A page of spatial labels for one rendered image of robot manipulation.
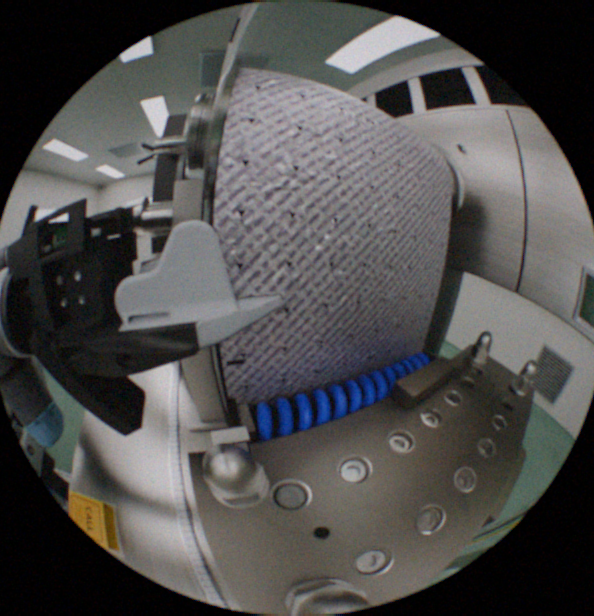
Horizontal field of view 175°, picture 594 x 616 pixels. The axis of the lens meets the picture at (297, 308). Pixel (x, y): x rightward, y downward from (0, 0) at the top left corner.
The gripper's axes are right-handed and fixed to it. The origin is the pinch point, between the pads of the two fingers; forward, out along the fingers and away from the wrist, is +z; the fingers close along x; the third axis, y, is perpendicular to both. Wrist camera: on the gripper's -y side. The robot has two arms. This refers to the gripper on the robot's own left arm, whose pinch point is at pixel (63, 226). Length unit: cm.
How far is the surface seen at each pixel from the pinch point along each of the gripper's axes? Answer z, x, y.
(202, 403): 22, 54, 21
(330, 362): 29, 65, 9
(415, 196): 35, 67, -6
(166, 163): 28.1, 23.6, -10.6
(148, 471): 10, 56, 26
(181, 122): 29.4, 22.9, -21.1
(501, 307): 264, 174, 22
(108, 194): 15, -591, -43
